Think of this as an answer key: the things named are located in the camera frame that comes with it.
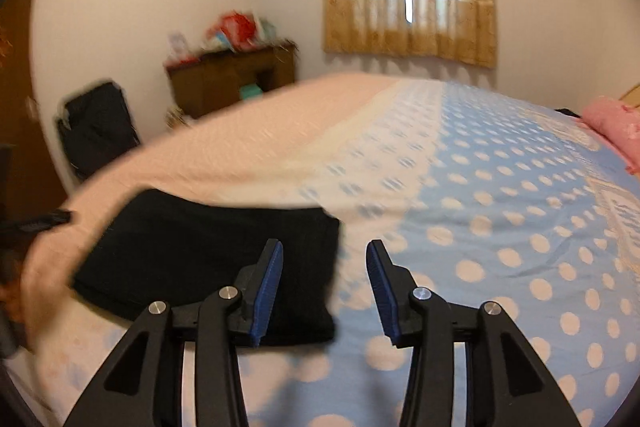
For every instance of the pink pillow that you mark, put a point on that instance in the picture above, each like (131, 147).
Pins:
(615, 127)

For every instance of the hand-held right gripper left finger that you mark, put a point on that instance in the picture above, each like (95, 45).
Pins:
(265, 297)

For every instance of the brown wooden door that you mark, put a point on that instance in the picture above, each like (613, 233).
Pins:
(20, 107)

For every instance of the pink and blue dotted bedspread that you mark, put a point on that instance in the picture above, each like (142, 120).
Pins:
(475, 207)

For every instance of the dark wooden desk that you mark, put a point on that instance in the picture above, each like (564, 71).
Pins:
(210, 82)

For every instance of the black folding chair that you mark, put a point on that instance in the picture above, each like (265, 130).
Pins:
(95, 127)

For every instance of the black pants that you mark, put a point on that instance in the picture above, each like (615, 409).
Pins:
(190, 247)

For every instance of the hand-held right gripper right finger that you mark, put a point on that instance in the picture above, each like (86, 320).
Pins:
(385, 297)

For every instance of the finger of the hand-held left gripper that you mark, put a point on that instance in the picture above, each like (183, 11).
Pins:
(45, 220)

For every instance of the teal box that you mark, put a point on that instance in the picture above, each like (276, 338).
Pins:
(250, 92)

